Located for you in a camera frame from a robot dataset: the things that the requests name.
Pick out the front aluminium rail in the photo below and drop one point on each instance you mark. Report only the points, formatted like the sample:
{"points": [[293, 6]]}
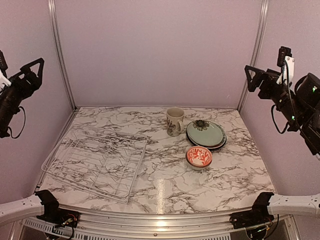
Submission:
{"points": [[104, 225]]}

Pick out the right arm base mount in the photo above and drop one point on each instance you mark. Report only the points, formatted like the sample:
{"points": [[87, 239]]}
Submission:
{"points": [[258, 214]]}

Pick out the left aluminium frame post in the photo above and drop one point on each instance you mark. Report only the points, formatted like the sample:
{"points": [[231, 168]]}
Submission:
{"points": [[60, 55]]}

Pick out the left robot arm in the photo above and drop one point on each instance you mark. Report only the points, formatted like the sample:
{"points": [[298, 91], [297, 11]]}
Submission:
{"points": [[13, 91]]}

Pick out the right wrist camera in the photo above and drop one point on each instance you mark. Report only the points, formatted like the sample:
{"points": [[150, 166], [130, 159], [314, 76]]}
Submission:
{"points": [[287, 64]]}

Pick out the white red small bowl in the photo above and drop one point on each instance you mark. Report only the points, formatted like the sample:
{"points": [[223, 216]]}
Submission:
{"points": [[199, 155]]}

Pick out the right aluminium frame post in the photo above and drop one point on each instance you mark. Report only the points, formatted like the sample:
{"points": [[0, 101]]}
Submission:
{"points": [[261, 29]]}

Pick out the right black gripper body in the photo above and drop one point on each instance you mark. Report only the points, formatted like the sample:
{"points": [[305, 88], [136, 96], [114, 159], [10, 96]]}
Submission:
{"points": [[268, 93]]}

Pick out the aluminium frame post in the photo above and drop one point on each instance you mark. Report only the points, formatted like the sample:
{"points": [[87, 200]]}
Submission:
{"points": [[261, 29], [60, 55]]}

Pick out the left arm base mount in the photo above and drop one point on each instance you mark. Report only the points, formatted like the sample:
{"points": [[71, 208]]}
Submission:
{"points": [[53, 213]]}

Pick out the small pale green cup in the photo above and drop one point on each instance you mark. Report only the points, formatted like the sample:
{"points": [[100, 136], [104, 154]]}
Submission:
{"points": [[198, 167]]}

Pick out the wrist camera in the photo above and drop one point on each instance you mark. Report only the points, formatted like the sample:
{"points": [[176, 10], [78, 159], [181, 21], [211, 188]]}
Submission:
{"points": [[287, 64], [4, 81]]}

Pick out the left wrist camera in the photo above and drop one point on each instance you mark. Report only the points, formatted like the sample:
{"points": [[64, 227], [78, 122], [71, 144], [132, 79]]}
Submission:
{"points": [[4, 81]]}

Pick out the white wire dish rack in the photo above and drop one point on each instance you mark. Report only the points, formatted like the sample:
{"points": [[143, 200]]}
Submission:
{"points": [[99, 161]]}

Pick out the large white plate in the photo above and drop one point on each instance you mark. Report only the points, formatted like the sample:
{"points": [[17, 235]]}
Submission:
{"points": [[223, 140]]}

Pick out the patterned beige tall cup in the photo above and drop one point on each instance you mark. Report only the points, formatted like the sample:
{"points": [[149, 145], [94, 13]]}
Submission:
{"points": [[175, 121]]}

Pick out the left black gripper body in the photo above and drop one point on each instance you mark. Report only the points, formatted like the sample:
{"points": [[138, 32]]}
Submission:
{"points": [[24, 91]]}

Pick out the pale green plate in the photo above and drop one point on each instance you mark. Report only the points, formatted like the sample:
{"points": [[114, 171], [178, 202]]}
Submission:
{"points": [[205, 133]]}

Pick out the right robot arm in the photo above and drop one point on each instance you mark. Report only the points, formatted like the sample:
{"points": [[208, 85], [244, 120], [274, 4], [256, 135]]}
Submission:
{"points": [[301, 108]]}

